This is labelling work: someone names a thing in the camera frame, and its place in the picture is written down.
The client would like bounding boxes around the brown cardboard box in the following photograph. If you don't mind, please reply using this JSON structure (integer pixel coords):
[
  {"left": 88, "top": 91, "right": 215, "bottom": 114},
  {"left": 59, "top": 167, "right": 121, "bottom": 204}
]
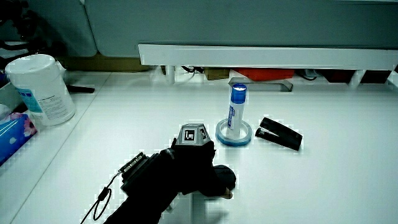
[{"left": 58, "top": 53, "right": 154, "bottom": 73}]

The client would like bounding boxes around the person's right forearm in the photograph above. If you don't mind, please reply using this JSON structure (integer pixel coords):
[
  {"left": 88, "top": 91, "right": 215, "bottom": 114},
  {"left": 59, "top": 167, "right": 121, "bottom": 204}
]
[{"left": 103, "top": 152, "right": 182, "bottom": 224}]

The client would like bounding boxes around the black looped cable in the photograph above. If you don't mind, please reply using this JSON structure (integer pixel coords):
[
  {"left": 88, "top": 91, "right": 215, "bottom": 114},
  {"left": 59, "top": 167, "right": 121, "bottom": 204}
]
[{"left": 80, "top": 172, "right": 123, "bottom": 224}]

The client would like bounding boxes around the black mouse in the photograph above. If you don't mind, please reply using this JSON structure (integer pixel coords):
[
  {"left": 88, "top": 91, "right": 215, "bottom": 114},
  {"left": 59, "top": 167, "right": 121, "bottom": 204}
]
[{"left": 213, "top": 164, "right": 238, "bottom": 191}]

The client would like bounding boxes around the small brown box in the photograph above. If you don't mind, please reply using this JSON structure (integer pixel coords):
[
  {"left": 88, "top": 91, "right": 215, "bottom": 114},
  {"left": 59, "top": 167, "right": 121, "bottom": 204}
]
[{"left": 203, "top": 68, "right": 231, "bottom": 81}]

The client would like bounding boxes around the blue white glue stick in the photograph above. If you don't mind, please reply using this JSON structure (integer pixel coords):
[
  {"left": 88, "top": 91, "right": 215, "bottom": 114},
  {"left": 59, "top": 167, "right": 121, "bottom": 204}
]
[{"left": 226, "top": 83, "right": 249, "bottom": 139}]

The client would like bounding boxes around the white desk shelf riser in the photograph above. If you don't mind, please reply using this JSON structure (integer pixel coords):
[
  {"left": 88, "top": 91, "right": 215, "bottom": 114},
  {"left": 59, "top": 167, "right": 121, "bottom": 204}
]
[{"left": 137, "top": 43, "right": 398, "bottom": 86}]

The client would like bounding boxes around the small grey partition panel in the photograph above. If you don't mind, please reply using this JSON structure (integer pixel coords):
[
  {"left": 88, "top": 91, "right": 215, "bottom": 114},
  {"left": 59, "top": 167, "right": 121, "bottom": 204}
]
[{"left": 27, "top": 0, "right": 98, "bottom": 58}]

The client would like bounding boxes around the blue floral tissue pack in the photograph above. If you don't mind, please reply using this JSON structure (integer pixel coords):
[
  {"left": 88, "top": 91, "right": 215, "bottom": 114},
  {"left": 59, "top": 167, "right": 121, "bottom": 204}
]
[{"left": 0, "top": 112, "right": 38, "bottom": 166}]

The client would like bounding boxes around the large grey partition panel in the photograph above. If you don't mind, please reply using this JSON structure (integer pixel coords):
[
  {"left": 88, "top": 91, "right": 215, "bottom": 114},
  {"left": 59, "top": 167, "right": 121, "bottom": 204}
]
[{"left": 84, "top": 0, "right": 398, "bottom": 58}]

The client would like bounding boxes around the clear blue tape roll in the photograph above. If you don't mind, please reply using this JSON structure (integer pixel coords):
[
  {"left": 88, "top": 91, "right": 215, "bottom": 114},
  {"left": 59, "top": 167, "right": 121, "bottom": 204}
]
[{"left": 215, "top": 118, "right": 253, "bottom": 147}]

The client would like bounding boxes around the person's right hand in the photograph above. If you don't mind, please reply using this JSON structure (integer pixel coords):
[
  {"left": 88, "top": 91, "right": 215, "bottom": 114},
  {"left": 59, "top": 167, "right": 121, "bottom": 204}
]
[{"left": 159, "top": 123, "right": 234, "bottom": 200}]

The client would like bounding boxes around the black stapler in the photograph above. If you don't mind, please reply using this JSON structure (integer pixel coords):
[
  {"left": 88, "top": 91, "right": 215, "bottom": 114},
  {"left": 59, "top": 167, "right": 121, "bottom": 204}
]
[{"left": 254, "top": 116, "right": 303, "bottom": 152}]

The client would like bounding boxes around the black equipment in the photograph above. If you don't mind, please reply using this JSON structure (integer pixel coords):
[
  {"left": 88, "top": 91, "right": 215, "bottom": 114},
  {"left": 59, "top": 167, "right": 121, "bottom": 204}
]
[{"left": 0, "top": 0, "right": 67, "bottom": 70}]

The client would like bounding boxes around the white wipes canister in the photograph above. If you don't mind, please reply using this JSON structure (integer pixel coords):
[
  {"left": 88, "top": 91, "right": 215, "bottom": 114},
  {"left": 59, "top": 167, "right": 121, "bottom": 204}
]
[{"left": 4, "top": 54, "right": 76, "bottom": 127}]

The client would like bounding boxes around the red box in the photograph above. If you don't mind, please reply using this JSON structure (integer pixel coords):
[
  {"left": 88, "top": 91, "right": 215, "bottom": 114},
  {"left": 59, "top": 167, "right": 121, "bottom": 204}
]
[{"left": 233, "top": 68, "right": 295, "bottom": 82}]

